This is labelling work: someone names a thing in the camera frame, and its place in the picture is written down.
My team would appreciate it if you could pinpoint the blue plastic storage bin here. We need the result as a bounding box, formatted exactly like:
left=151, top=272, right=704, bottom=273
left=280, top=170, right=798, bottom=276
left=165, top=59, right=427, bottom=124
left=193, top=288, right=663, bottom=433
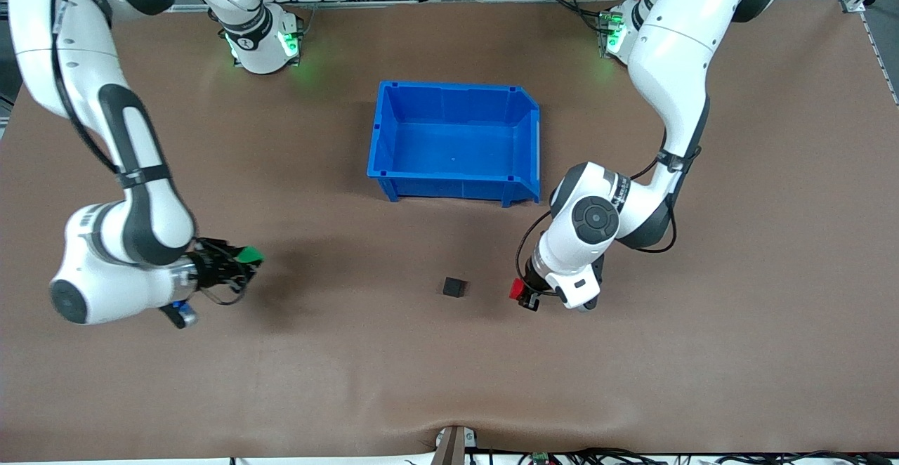
left=367, top=81, right=542, bottom=208

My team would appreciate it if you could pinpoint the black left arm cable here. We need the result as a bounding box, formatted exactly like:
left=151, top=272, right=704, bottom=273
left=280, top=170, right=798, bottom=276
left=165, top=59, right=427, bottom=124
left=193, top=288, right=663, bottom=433
left=516, top=148, right=679, bottom=292

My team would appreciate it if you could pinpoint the metal camera mount clamp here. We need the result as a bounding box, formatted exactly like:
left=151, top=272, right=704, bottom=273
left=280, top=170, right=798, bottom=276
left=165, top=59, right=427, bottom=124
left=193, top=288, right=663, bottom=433
left=431, top=424, right=479, bottom=465

